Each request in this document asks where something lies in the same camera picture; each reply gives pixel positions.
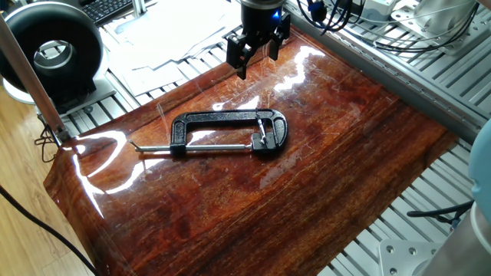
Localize silver metal stand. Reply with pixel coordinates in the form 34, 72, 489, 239
131, 0, 148, 18

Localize aluminium extrusion post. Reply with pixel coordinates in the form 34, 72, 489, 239
0, 15, 72, 143

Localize small silver metal pin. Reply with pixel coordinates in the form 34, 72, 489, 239
255, 109, 269, 146

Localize black ring-shaped device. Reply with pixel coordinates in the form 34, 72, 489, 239
0, 1, 118, 116

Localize silver robot base mount plate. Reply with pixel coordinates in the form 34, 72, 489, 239
378, 239, 444, 276

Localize tangled thin black cable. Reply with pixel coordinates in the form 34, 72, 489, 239
33, 124, 61, 164

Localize black and blue arm cable bundle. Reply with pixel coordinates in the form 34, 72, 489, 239
296, 0, 354, 36

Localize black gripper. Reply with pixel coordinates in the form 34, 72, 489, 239
226, 5, 292, 81

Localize silver perforated mount plate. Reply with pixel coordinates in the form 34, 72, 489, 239
390, 0, 491, 57

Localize black cable beside robot base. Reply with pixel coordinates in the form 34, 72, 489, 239
406, 199, 476, 227

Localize silver metal cylinder pedestal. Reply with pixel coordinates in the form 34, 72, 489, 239
414, 0, 480, 35

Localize white paper sheets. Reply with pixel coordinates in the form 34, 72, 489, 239
101, 0, 245, 97

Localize black cables on slatted table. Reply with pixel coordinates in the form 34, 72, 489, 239
352, 2, 481, 54

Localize small grey electrical box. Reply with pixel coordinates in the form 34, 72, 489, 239
362, 0, 400, 23

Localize glossy wood-grain table mat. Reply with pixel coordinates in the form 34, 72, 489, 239
43, 25, 460, 276

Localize black C-clamp with silver screw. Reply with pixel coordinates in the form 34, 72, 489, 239
128, 108, 288, 157

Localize grey aluminium frame beam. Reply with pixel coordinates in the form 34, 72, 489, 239
285, 2, 491, 145

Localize long black floor cable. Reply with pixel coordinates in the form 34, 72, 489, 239
0, 185, 99, 276

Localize black computer keyboard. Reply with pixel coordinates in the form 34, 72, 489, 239
79, 0, 134, 27

